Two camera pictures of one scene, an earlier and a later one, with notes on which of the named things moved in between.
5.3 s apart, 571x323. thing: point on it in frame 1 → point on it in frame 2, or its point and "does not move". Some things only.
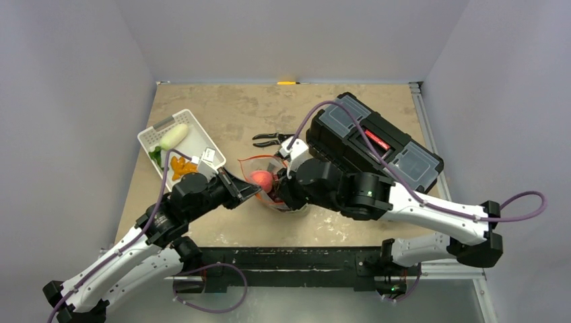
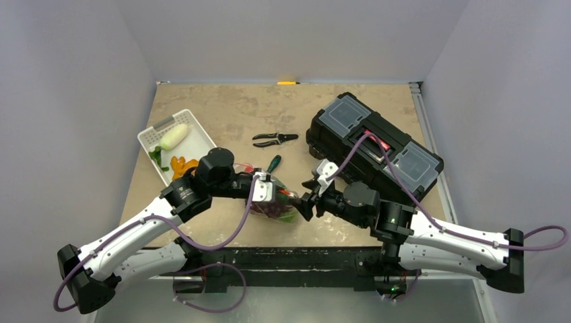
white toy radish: x=173 y=136 does not move
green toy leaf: x=156 y=156 does not move
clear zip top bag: x=274 y=198 → x=283 y=209
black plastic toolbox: x=349 y=134 does not move
